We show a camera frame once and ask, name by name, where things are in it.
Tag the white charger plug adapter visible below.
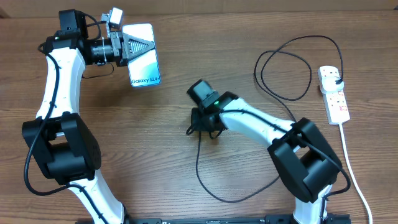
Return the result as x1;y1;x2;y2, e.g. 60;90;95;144
320;76;345;94

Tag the blue Galaxy smartphone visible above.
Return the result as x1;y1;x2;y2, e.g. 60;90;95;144
122;23;161;87

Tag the white power strip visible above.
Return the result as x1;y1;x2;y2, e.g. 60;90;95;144
317;65;350;125

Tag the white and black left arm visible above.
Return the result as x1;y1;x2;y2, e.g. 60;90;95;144
22;8;161;223

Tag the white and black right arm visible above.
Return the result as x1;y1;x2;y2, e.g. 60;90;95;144
187;80;351;223

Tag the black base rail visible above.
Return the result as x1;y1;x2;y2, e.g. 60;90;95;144
127;213;351;224

